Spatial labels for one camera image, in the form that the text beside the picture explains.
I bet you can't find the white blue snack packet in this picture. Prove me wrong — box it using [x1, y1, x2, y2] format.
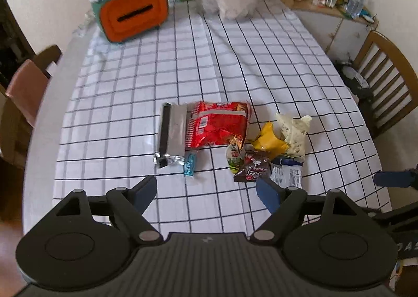
[270, 157, 303, 189]

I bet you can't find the dark brown candy packet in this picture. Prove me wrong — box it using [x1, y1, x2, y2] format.
[234, 150, 271, 182]

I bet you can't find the yellow snack packet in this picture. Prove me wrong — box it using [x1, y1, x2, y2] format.
[251, 122, 289, 160]

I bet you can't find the green red small snack packet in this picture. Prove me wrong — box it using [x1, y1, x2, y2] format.
[225, 144, 243, 174]

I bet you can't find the light blue snack packet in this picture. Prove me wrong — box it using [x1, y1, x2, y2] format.
[183, 152, 197, 177]

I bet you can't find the pale cream snack packet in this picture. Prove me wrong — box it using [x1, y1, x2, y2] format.
[276, 114, 312, 162]

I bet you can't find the silver black snack packet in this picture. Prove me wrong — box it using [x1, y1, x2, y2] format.
[154, 103, 187, 168]

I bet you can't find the wooden slatted chair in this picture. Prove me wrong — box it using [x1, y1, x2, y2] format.
[352, 31, 417, 139]

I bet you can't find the red snack bag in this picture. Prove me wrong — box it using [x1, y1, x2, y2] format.
[185, 101, 252, 150]

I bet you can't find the black bag on chair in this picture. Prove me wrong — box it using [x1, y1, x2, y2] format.
[334, 62, 374, 100]

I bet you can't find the black white checkered tablecloth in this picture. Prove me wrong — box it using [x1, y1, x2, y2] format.
[51, 0, 393, 236]

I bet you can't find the chair with pink cushion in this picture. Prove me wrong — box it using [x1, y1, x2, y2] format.
[1, 45, 62, 169]

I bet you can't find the white side cabinet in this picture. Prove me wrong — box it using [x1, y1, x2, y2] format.
[281, 0, 378, 61]

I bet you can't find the orange green tissue box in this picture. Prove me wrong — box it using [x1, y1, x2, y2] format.
[90, 0, 169, 43]

